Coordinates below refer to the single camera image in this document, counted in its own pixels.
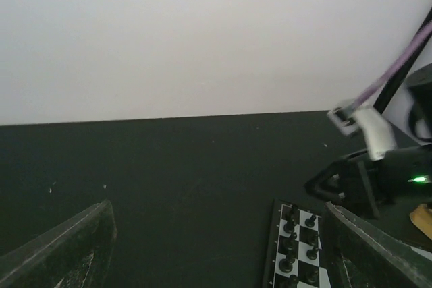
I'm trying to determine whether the black rook chess piece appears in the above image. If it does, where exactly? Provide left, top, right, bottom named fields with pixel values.
left=283, top=205, right=298, bottom=235

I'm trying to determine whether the black and white chessboard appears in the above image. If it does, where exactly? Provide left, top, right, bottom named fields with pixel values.
left=261, top=200, right=331, bottom=288

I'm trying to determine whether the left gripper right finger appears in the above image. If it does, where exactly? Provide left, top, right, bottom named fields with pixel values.
left=322, top=202, right=431, bottom=287

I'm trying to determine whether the orange metal tin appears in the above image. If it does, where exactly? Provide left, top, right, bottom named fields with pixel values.
left=410, top=204, right=432, bottom=239

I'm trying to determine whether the black pawn chess piece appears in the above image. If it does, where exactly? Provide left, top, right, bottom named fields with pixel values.
left=306, top=232, right=319, bottom=248
left=306, top=246, right=319, bottom=260
left=304, top=214, right=319, bottom=230
left=305, top=270, right=319, bottom=285

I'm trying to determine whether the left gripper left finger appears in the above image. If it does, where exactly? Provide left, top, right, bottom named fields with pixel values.
left=1, top=200, right=117, bottom=287

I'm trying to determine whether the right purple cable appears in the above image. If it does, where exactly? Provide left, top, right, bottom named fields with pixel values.
left=350, top=20, right=432, bottom=110

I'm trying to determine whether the right black frame post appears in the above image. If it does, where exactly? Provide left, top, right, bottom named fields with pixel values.
left=371, top=7, right=432, bottom=117

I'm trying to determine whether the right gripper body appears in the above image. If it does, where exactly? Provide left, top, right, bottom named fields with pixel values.
left=305, top=144, right=431, bottom=219

